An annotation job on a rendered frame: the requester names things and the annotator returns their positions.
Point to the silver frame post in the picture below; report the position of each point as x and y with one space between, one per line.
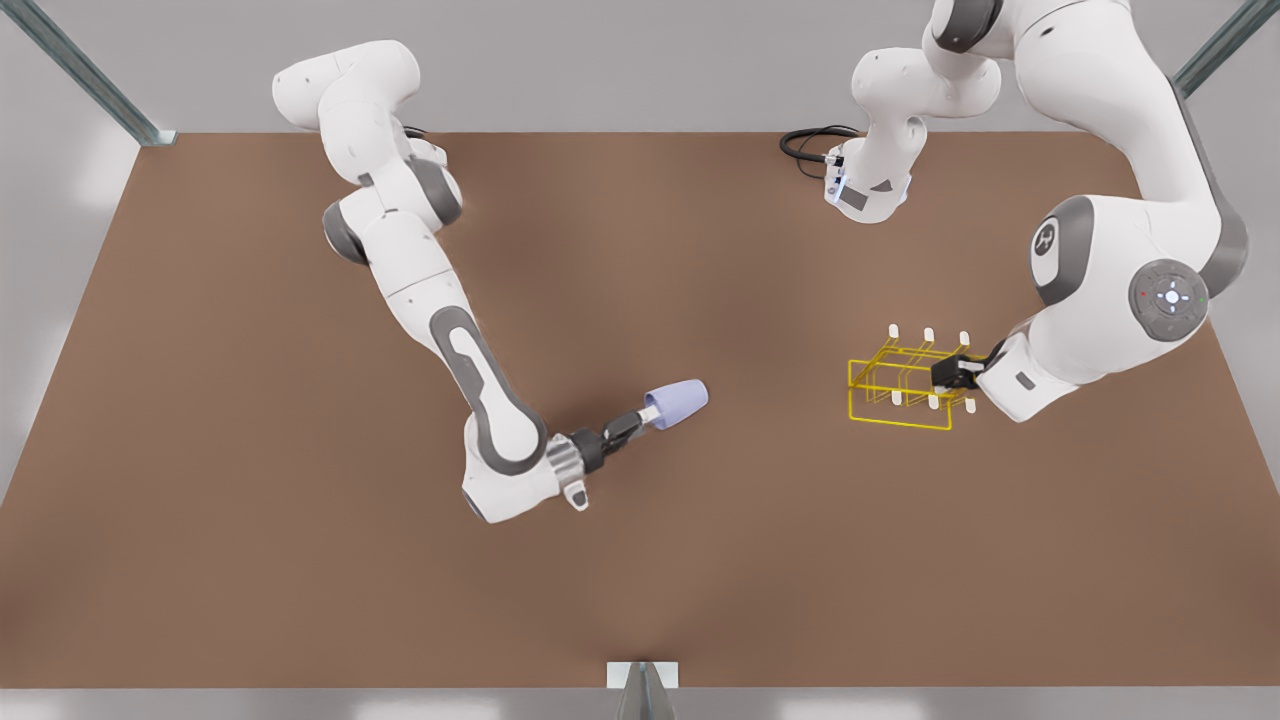
642 690
1220 45
90 80

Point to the lavender cup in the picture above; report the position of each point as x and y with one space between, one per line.
680 402

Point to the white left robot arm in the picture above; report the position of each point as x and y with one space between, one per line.
1110 260

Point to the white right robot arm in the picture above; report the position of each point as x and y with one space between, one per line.
400 250

